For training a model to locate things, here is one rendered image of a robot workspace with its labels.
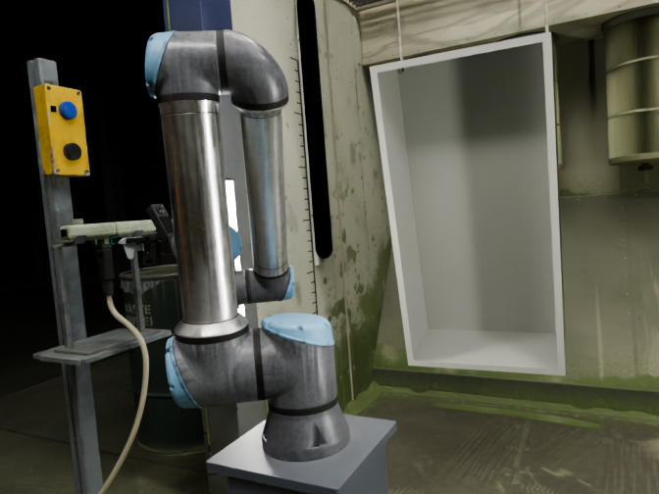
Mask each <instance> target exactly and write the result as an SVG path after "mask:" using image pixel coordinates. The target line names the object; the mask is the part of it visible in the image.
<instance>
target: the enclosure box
mask: <svg viewBox="0 0 659 494"><path fill-rule="evenodd" d="M402 68H403V69H404V72H403V74H401V73H400V70H399V69H402ZM370 73H371V81H372V88H373V95H374V103H375V111H376V118H377V126H378V134H379V142H380V155H381V163H382V170H383V178H384V186H385V193H386V201H387V208H388V216H389V223H390V231H391V239H392V246H393V254H394V262H395V269H396V276H397V284H398V292H399V299H400V307H401V315H402V321H403V329H404V337H405V345H406V352H407V360H408V366H418V367H433V368H448V369H462V370H477V371H506V372H521V373H536V374H551V375H566V333H565V310H564V286H563V263H562V238H561V215H560V191H559V168H558V144H557V121H556V97H555V73H554V49H553V37H552V34H551V32H545V33H540V34H535V35H530V36H525V37H520V38H514V39H509V40H504V41H499V42H494V43H489V44H484V45H479V46H474V47H469V48H464V49H459V50H453V51H448V52H443V53H438V54H433V55H428V56H423V57H418V58H413V59H408V60H403V61H398V62H392V63H387V64H382V65H377V66H372V67H370Z"/></svg>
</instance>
